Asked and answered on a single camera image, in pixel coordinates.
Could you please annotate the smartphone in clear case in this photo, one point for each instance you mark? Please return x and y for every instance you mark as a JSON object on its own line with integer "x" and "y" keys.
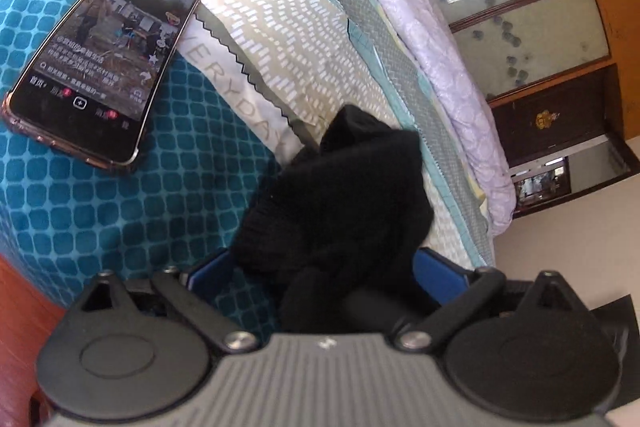
{"x": 100, "y": 57}

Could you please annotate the dark wooden cabinet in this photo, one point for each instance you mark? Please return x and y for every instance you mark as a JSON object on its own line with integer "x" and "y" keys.
{"x": 555, "y": 142}

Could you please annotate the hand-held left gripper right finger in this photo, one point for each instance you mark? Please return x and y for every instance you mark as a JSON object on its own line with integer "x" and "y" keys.
{"x": 440, "y": 279}

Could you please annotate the lavender quilt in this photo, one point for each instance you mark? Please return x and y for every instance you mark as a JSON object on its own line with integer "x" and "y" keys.
{"x": 440, "y": 72}

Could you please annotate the wooden bed frame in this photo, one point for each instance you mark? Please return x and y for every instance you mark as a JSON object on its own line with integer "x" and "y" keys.
{"x": 20, "y": 317}

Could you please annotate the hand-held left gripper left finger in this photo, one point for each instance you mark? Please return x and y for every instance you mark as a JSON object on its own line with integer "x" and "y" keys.
{"x": 212, "y": 277}

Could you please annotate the black pants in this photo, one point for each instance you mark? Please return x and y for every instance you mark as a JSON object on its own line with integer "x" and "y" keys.
{"x": 340, "y": 207}

